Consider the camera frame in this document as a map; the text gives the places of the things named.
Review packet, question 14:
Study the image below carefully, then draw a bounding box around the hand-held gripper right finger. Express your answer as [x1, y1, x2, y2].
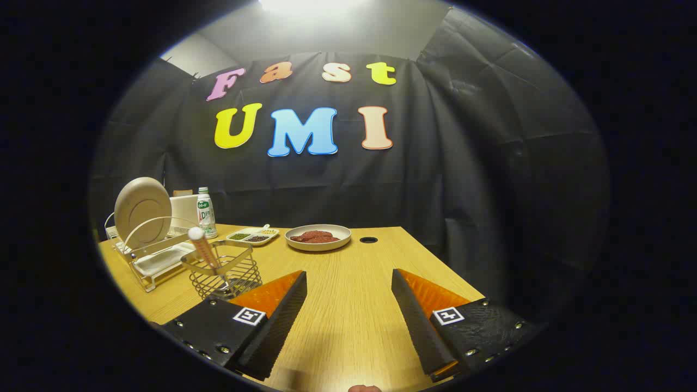
[391, 268, 542, 383]

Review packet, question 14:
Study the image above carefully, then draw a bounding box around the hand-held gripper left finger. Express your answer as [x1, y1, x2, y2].
[161, 270, 308, 382]

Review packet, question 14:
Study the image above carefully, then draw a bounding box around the metal wire basket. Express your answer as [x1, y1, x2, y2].
[181, 240, 263, 301]

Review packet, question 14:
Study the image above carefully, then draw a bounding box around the pink striped handle spoon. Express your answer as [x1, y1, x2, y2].
[188, 227, 232, 289]

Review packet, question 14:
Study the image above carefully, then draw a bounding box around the white wire dish rack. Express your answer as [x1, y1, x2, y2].
[105, 211, 217, 293]

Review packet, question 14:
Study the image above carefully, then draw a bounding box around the beige round plate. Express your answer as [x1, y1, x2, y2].
[114, 177, 173, 251]

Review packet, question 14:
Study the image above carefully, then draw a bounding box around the beige plate with meat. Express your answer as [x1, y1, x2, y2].
[285, 224, 352, 252]

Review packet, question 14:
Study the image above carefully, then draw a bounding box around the white divided bean dish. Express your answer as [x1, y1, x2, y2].
[226, 224, 280, 247]

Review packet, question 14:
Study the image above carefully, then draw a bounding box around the white green-label drink bottle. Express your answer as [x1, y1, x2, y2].
[197, 187, 218, 240]

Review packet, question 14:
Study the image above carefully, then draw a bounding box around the black backdrop cloth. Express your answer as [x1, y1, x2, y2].
[90, 8, 610, 327]

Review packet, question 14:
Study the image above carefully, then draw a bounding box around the white toaster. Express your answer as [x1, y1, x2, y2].
[170, 195, 200, 236]

